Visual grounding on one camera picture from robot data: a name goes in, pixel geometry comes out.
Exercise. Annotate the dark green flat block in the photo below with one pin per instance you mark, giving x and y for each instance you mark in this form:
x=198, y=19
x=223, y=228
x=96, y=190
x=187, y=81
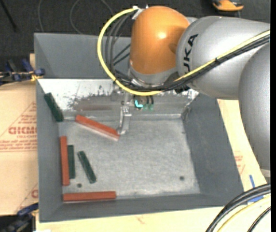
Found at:
x=54, y=107
x=71, y=162
x=86, y=167

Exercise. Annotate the grey metal bin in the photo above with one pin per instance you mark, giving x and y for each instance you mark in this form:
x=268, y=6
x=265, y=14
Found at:
x=142, y=158

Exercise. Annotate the red-brown block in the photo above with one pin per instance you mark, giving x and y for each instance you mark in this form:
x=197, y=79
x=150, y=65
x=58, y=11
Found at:
x=64, y=161
x=97, y=127
x=89, y=196

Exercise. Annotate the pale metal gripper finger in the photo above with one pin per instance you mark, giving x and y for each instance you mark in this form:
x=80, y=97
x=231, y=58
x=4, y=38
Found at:
x=122, y=123
x=128, y=122

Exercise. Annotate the brown cardboard board red print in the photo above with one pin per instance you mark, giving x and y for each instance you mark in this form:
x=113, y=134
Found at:
x=12, y=158

